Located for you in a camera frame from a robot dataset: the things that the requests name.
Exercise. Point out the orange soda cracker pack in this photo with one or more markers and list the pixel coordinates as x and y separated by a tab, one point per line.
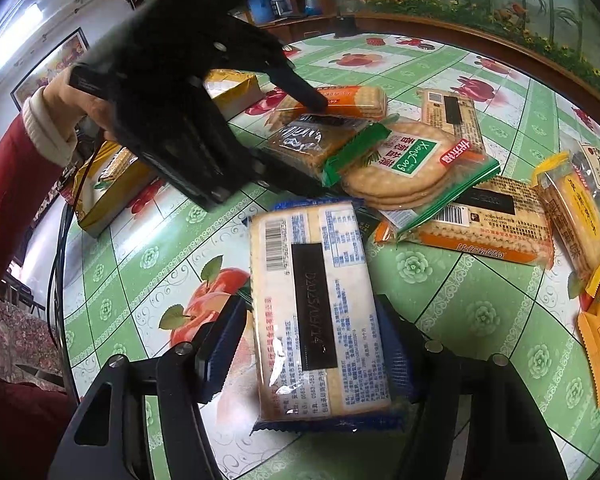
368	102

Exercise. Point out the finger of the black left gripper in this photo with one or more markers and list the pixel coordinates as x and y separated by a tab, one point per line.
285	78
279	176

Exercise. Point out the blue white cracker pack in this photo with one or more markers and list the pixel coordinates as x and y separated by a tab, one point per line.
321	365

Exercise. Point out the person's left hand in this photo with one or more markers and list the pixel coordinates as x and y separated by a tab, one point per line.
66	106

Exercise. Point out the small green-end cracker pack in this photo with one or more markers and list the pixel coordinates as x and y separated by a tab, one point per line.
115	168

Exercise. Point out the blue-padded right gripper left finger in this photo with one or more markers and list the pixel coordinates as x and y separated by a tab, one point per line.
107	437

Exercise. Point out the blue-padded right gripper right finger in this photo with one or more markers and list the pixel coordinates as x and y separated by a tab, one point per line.
507	438

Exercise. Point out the blue thermos jug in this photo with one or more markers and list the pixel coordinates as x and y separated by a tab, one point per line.
261	11

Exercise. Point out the yellow egg yolk biscuit pack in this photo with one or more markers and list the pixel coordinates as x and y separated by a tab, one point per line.
574	215

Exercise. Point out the large orange-edged cracker pack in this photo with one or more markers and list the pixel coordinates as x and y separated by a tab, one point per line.
500	219

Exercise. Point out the yellow cardboard tray box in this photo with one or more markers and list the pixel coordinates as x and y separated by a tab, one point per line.
115	181

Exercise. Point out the small tan cracker pack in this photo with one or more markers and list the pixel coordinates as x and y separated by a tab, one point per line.
453	114

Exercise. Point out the red sleeve forearm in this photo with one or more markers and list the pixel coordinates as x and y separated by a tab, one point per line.
33	152

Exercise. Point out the framed painting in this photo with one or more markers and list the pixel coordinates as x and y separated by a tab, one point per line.
67	52

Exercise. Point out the dark dates clear bag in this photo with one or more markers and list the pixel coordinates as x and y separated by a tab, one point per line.
585	158

